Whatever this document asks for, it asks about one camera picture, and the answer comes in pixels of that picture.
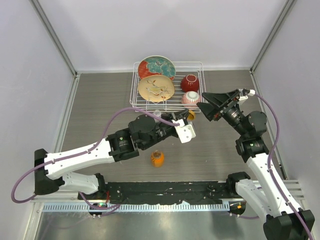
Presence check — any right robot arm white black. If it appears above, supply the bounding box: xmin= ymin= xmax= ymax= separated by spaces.
xmin=197 ymin=89 xmax=315 ymax=240

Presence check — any beige bird plate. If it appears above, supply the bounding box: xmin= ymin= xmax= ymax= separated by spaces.
xmin=137 ymin=75 xmax=175 ymax=103

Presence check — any orange bottle cap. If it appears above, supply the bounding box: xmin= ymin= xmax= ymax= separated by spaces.
xmin=187 ymin=110 xmax=196 ymax=122

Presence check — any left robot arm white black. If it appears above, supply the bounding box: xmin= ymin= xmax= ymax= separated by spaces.
xmin=34 ymin=109 xmax=196 ymax=200

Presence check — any red teal floral plate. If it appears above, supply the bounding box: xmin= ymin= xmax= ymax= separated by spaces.
xmin=137 ymin=55 xmax=176 ymax=80

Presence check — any red bowl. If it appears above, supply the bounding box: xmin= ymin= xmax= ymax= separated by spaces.
xmin=180 ymin=74 xmax=200 ymax=93

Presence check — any orange juice bottle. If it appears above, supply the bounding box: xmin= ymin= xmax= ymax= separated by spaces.
xmin=150 ymin=150 xmax=165 ymax=168

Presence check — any white slotted cable duct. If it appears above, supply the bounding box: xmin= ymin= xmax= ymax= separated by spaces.
xmin=42 ymin=201 xmax=230 ymax=213

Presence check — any pink patterned bowl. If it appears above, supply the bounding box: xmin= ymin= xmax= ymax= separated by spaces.
xmin=181 ymin=91 xmax=201 ymax=108

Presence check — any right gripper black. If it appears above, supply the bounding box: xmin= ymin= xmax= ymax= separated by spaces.
xmin=197 ymin=89 xmax=249 ymax=138

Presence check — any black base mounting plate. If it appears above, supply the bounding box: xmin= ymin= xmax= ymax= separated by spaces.
xmin=85 ymin=181 xmax=237 ymax=205

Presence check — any white wire dish rack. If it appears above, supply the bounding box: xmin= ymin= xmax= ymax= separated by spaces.
xmin=129 ymin=61 xmax=206 ymax=112

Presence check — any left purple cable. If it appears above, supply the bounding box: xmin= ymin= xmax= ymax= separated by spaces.
xmin=11 ymin=107 xmax=180 ymax=216

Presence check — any clear plastic water bottle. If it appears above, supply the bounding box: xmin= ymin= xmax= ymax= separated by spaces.
xmin=153 ymin=109 xmax=162 ymax=118

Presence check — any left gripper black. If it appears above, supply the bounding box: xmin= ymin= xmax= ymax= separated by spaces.
xmin=141 ymin=109 xmax=190 ymax=150

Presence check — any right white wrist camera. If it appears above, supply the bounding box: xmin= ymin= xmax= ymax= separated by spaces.
xmin=238 ymin=88 xmax=256 ymax=103

